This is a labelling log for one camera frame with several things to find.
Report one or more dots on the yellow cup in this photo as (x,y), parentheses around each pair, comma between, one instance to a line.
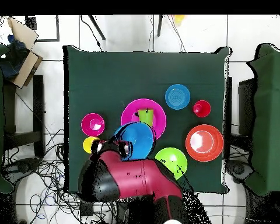
(87,144)

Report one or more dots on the orange bowl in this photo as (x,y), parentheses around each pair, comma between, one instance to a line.
(204,142)

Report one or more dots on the large magenta bowl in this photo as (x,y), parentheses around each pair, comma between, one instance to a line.
(159,116)

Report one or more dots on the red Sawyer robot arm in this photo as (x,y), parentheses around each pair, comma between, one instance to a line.
(142,177)

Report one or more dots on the dark green tablecloth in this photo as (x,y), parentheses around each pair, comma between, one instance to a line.
(149,67)

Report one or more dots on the cardboard box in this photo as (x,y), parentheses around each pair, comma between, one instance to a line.
(25,67)

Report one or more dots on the green bowl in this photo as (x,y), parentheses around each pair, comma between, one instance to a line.
(172,158)

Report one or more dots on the green cup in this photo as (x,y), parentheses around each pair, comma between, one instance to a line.
(145,116)

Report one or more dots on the black stool frame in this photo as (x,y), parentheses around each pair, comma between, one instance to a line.
(38,105)

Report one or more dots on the red cup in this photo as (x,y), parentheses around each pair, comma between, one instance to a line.
(201,108)

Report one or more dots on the large blue bowl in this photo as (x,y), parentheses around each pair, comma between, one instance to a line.
(140,137)

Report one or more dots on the yellow object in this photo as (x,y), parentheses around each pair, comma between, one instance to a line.
(178,18)

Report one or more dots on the small crimson bowl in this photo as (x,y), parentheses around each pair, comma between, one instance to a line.
(92,124)

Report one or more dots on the black box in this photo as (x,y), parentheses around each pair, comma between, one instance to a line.
(246,105)

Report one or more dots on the black square frame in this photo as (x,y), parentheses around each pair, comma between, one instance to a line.
(57,28)

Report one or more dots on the grey robot base foot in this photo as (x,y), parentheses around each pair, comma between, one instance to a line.
(239,169)
(21,166)

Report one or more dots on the dark blue cloth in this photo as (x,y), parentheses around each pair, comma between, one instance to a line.
(14,58)

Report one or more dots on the black tripod leg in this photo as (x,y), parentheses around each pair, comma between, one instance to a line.
(96,26)
(159,25)

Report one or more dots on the blue straight-sided bowl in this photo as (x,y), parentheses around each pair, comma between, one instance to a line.
(177,96)

